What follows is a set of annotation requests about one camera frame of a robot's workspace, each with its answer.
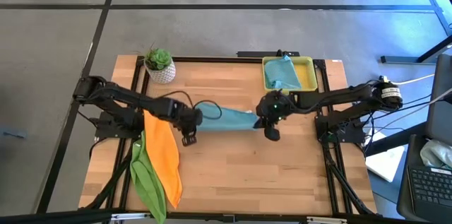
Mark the grey monitor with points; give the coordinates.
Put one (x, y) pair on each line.
(441, 111)

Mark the yellow plastic tray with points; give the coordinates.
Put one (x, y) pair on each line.
(309, 72)

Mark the orange microfiber towel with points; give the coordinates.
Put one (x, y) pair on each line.
(160, 153)

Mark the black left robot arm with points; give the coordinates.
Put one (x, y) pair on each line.
(123, 97)

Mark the white plastic bag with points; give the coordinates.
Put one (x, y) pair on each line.
(436, 153)

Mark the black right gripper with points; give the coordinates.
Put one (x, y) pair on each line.
(273, 111)

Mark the black table-level camera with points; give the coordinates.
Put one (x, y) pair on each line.
(229, 218)

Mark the white flat box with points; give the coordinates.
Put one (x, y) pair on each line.
(385, 164)

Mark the black bar device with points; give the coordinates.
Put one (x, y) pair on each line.
(254, 54)

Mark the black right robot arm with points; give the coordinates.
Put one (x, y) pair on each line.
(335, 97)

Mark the blue microfiber towel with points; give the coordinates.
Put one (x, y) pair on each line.
(282, 72)
(233, 119)

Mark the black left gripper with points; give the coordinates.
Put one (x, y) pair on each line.
(185, 116)

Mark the succulent in white patterned pot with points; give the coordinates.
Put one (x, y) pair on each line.
(160, 72)

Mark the green microfiber towel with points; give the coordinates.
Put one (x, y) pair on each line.
(144, 185)

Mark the white power plug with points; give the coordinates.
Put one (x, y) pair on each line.
(384, 79)

